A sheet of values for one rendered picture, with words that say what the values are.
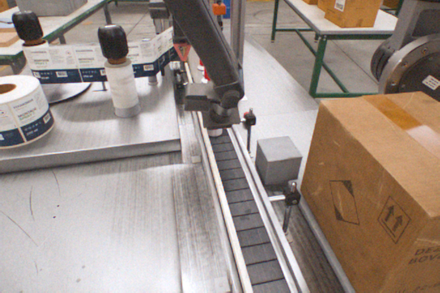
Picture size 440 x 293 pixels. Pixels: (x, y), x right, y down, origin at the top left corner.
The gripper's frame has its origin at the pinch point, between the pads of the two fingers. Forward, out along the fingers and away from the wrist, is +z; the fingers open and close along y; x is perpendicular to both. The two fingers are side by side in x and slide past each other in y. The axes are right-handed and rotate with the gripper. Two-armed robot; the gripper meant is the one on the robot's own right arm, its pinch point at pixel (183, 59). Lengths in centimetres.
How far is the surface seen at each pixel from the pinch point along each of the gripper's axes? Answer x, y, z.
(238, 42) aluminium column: 21.0, 0.2, -5.1
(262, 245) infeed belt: 9, 71, 15
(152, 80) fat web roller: -12.8, -8.6, 11.6
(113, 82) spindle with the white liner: -23.7, 15.0, 0.7
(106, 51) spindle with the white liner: -23.8, 14.5, -9.3
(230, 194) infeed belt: 5, 56, 14
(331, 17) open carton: 133, -123, 18
